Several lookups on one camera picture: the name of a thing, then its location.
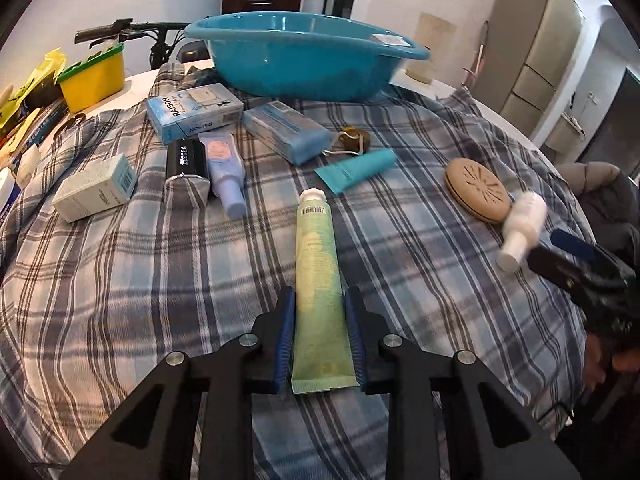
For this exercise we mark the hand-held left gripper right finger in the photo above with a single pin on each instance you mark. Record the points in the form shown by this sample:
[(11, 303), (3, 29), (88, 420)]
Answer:
[(356, 345)]

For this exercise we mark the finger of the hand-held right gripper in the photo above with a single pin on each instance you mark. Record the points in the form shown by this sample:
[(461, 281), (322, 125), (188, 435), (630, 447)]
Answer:
[(577, 246), (555, 265)]

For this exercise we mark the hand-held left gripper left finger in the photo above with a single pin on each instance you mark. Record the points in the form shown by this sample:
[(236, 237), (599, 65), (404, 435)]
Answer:
[(284, 340)]

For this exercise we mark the white plastic bottle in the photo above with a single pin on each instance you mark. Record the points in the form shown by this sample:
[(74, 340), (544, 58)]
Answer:
[(522, 220)]

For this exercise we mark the pale green tube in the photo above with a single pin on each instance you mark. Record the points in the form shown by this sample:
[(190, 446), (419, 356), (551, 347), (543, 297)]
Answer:
[(317, 280)]

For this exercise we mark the blue plastic basin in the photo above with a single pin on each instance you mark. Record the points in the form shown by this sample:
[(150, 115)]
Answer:
[(300, 67)]

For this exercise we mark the person's right hand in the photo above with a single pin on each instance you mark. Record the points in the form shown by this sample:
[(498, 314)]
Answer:
[(595, 362)]

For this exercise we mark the grey padded jacket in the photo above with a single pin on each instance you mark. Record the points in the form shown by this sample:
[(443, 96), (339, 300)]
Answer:
[(600, 180)]

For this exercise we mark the beige round compact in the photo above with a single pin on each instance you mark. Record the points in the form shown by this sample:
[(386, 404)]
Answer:
[(475, 185)]

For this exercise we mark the blue plaid cloth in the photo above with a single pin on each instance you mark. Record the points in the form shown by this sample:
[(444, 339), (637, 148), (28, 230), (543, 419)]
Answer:
[(150, 270)]

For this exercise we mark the teal tube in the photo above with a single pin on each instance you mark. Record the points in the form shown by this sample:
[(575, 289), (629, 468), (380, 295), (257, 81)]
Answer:
[(357, 170)]

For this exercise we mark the lavender tube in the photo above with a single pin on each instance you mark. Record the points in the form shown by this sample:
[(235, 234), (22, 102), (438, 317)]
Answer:
[(222, 160)]

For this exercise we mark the grey refrigerator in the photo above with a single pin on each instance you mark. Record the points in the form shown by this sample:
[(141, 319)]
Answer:
[(535, 50)]

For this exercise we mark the brown stone pendant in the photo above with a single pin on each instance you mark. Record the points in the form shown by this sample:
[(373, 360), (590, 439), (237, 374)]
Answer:
[(355, 140)]

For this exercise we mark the black and silver tube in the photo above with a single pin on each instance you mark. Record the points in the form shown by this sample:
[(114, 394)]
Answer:
[(185, 157)]

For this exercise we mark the plain light blue box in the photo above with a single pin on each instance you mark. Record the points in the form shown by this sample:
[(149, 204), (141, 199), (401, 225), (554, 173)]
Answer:
[(285, 127)]

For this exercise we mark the thin pole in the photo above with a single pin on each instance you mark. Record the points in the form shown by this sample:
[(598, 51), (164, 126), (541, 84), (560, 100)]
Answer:
[(482, 50)]

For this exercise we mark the pale box with blue end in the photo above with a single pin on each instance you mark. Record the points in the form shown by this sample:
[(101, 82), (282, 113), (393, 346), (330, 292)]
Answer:
[(87, 192)]

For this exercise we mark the light blue picture carton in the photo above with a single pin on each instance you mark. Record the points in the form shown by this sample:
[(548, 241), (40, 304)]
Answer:
[(195, 110)]

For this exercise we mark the beige floral tumbler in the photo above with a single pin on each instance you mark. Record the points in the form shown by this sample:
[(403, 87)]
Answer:
[(432, 45)]

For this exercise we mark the yellow container with green rim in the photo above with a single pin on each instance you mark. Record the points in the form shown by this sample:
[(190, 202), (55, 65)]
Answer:
[(95, 85)]

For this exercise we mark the yellow plastic bag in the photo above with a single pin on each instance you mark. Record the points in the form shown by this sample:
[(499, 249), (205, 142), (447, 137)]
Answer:
[(50, 62)]

